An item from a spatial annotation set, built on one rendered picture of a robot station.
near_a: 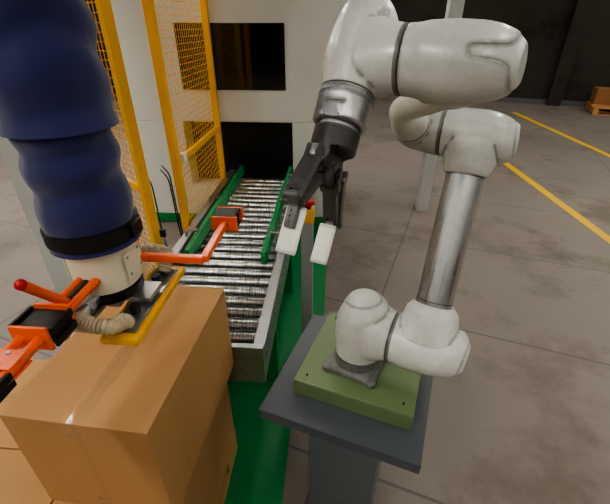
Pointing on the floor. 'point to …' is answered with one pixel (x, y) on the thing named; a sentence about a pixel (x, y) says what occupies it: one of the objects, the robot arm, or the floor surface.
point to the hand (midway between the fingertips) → (304, 252)
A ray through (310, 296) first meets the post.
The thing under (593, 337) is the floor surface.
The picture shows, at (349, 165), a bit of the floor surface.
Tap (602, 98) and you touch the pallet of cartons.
